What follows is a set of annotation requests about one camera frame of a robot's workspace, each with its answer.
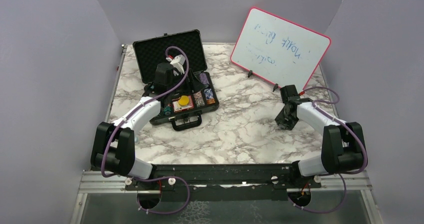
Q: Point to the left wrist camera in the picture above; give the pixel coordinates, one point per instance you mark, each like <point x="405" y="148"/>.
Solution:
<point x="178" y="64"/>

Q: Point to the orange blue chip stack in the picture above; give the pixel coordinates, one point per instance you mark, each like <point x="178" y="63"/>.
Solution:
<point x="198" y="98"/>

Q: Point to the yellow round button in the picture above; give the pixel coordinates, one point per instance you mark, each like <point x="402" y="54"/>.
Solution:
<point x="184" y="100"/>

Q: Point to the blue white chip stack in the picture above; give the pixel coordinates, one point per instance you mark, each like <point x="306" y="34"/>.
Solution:
<point x="209" y="96"/>

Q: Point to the red playing card deck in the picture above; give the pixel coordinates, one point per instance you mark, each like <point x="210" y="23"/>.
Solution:
<point x="177" y="108"/>

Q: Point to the pink framed whiteboard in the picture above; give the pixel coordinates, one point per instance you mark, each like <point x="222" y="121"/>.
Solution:
<point x="278" y="50"/>

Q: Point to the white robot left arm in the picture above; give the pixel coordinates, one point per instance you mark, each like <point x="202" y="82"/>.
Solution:
<point x="114" y="143"/>

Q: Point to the black poker set case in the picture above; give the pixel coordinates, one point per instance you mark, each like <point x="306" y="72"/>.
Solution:
<point x="153" y="51"/>

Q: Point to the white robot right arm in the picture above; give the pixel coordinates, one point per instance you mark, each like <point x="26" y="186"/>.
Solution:
<point x="343" y="147"/>

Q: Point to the red white chip stack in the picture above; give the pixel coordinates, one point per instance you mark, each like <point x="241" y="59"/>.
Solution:
<point x="167" y="110"/>

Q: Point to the purple chip stack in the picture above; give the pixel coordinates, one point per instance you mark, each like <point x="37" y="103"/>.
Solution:
<point x="204" y="80"/>

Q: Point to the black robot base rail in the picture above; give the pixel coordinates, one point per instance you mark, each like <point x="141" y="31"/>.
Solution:
<point x="222" y="182"/>

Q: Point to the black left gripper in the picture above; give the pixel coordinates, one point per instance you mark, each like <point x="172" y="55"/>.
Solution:
<point x="194" y="85"/>

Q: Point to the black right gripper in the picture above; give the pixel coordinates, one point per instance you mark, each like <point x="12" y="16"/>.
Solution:
<point x="281" y="119"/>

